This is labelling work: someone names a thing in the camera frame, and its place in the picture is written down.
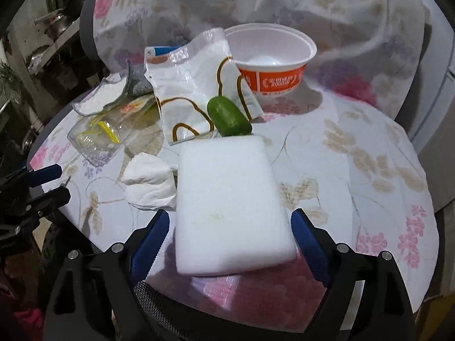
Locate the metal pot on stove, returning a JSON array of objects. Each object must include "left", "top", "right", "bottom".
[{"left": 34, "top": 9, "right": 73, "bottom": 41}]

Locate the white orange instant noodle bowl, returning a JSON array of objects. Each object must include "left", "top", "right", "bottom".
[{"left": 224, "top": 23, "right": 318, "bottom": 97}]

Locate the crumpled white tissue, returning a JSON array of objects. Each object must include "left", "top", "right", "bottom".
[{"left": 120, "top": 152, "right": 177, "bottom": 210}]

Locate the clear plastic tray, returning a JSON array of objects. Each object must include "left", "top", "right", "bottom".
[{"left": 68, "top": 72, "right": 155, "bottom": 167}]

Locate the green cucumber piece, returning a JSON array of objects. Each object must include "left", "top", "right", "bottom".
[{"left": 207, "top": 96, "right": 252, "bottom": 137}]

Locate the white foam sponge block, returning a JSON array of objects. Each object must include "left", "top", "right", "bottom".
[{"left": 174, "top": 136, "right": 296, "bottom": 276}]

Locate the floral tablecloth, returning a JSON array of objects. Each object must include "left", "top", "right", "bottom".
[{"left": 30, "top": 0, "right": 439, "bottom": 331}]

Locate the grey knitted cloth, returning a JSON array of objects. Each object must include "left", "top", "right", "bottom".
[{"left": 122, "top": 60, "right": 154, "bottom": 98}]

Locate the yellow noodle snack wrapper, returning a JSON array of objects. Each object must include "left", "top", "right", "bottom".
[{"left": 85, "top": 94, "right": 155, "bottom": 144}]

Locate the white brown patterned plastic bag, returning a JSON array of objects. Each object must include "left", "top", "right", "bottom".
[{"left": 144, "top": 28, "right": 263, "bottom": 145}]

